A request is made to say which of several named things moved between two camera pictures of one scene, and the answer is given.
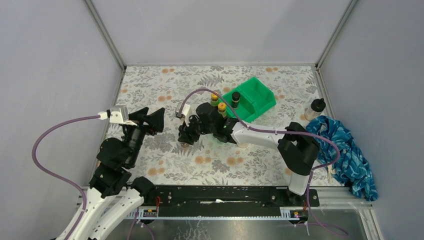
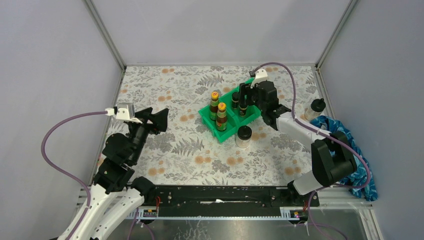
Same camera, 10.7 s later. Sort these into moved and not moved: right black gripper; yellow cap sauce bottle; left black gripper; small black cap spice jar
Moved: right black gripper
Not moved: left black gripper; small black cap spice jar; yellow cap sauce bottle
